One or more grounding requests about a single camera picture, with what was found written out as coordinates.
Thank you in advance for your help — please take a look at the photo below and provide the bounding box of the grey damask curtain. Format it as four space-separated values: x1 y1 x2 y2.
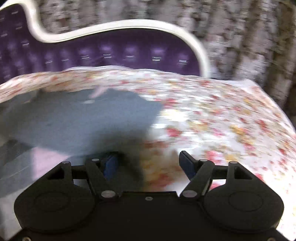
37 0 295 115

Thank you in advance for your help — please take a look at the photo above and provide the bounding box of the floral bed sheet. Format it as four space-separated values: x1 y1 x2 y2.
1 66 295 240

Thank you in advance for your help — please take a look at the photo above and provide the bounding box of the purple tufted white-framed headboard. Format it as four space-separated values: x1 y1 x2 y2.
1 1 211 82

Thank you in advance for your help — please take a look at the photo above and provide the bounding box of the grey argyle knit sweater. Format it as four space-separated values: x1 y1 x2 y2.
1 89 163 196

